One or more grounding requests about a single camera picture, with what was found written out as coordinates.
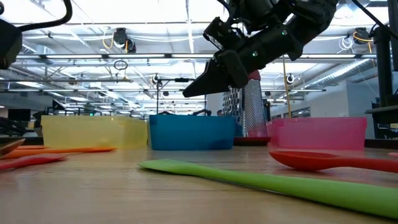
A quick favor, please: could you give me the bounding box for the gold metal spoon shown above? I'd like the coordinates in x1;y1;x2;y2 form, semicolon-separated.
0;138;25;158

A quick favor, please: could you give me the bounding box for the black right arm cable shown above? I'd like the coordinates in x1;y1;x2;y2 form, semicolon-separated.
351;0;389;32

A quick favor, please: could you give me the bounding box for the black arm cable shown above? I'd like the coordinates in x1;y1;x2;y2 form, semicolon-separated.
17;0;73;32
351;0;389;32

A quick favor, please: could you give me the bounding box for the black aluminium table frame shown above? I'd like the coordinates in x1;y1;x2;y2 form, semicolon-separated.
0;136;398;149

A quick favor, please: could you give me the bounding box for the blue plastic bin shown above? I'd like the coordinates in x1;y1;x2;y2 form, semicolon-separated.
148;114;236;151

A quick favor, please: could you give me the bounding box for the yellow hanging cable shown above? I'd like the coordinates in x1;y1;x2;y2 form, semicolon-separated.
282;55;292;118

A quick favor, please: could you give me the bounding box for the grey side desk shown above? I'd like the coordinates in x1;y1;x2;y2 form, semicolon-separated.
365;105;398;139

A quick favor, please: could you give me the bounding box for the black ceiling cable loop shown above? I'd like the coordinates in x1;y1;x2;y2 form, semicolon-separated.
113;59;129;71

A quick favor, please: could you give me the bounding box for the black background monitor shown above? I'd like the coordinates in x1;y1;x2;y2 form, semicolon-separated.
7;108;32;122

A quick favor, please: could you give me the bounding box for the black monitor stand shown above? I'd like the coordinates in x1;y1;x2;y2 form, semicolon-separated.
374;0;398;108

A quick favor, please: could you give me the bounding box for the green silicone spatula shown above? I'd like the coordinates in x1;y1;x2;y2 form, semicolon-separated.
138;159;398;220

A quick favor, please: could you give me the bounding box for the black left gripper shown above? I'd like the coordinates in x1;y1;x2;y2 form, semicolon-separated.
0;20;23;70

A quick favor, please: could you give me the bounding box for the red-topped metal box grater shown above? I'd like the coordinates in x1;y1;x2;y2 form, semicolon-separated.
221;70;271;146

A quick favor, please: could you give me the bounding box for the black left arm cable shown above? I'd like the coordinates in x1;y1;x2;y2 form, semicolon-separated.
17;0;73;32

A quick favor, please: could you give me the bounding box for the pink plastic bin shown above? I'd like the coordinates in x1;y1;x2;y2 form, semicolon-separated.
266;116;368;152

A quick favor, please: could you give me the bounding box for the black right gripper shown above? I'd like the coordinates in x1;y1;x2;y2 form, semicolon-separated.
182;17;304;98

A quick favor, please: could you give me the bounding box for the orange silicone spatula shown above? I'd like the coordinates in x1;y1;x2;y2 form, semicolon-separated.
0;145;47;151
0;146;118;161

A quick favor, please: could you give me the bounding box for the red silicone spoon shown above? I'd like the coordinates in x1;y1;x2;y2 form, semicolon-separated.
269;150;398;174

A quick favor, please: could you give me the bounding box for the red silicone spatula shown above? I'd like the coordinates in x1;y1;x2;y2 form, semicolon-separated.
0;154;69;172

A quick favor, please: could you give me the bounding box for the yellow plastic bin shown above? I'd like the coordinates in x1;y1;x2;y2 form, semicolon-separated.
41;115;149;149

